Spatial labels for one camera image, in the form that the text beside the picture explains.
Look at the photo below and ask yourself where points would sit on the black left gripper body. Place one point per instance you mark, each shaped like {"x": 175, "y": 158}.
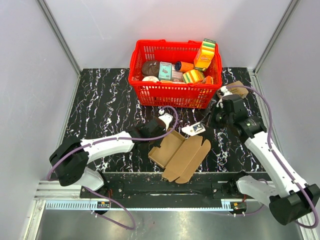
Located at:
{"x": 157, "y": 141}

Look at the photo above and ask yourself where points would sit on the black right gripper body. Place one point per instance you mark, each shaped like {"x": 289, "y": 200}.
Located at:
{"x": 223, "y": 119}

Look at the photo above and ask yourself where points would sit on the white card with stamp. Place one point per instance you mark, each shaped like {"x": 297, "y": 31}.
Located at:
{"x": 195, "y": 129}

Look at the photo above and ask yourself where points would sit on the brown cardboard box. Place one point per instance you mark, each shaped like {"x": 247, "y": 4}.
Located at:
{"x": 180, "y": 157}

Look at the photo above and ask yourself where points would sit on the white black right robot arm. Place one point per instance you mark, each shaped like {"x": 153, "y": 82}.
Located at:
{"x": 291, "y": 197}

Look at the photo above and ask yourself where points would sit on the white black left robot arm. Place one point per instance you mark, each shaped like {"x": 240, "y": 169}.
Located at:
{"x": 71, "y": 159}

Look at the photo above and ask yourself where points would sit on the pink white small box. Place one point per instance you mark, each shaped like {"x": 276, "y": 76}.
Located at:
{"x": 176, "y": 76}

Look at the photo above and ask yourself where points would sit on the green yellow sponge scrubber box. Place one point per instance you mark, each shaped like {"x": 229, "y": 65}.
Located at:
{"x": 205, "y": 55}

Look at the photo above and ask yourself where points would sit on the light blue Kamenoko sponge box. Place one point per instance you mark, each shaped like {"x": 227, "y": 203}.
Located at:
{"x": 165, "y": 71}

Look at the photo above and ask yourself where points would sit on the scouring pads pack kraft sleeve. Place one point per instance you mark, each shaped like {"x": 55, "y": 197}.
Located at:
{"x": 236, "y": 88}

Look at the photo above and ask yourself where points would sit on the orange sponge package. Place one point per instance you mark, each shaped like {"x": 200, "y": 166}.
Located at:
{"x": 208, "y": 80}

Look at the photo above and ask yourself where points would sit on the red plastic shopping basket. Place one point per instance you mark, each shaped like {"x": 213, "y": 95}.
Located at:
{"x": 179, "y": 95}

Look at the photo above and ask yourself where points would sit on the yellow green sponge pack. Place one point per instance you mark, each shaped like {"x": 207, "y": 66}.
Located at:
{"x": 192, "y": 76}

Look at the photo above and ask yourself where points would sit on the yellow Kamenoko sponge pack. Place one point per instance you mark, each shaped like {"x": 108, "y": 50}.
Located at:
{"x": 171, "y": 82}

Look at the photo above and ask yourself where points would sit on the orange cylindrical bottle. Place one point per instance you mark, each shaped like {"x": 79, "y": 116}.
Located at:
{"x": 181, "y": 66}

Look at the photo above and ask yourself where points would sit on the white round sponge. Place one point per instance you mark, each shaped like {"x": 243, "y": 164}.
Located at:
{"x": 153, "y": 79}

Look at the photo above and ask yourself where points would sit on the brown round knitted scrubber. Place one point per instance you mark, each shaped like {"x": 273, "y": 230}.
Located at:
{"x": 150, "y": 68}

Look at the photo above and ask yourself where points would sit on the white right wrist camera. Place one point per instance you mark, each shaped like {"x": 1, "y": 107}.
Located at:
{"x": 223, "y": 95}

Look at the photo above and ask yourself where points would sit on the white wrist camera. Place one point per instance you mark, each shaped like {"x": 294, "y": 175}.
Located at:
{"x": 165, "y": 117}
{"x": 223, "y": 95}

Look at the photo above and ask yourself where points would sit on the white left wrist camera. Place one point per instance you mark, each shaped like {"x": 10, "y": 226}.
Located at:
{"x": 165, "y": 117}

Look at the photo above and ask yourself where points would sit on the aluminium frame rail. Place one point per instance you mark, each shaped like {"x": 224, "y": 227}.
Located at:
{"x": 59, "y": 35}

